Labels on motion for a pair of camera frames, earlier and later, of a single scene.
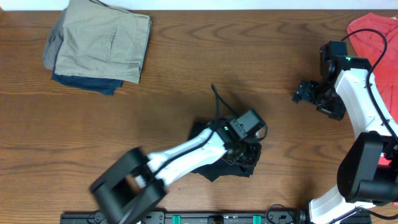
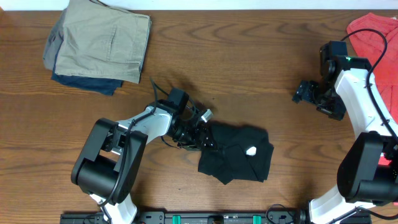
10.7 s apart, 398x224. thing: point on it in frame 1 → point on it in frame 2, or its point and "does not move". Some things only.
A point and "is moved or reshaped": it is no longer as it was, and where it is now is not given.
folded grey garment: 53,43 does not move
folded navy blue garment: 96,85 does not move
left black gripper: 256,152 → 200,136
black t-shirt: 222,168 is moved or reshaped
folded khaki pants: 102,42 does not move
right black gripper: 305,91 does not move
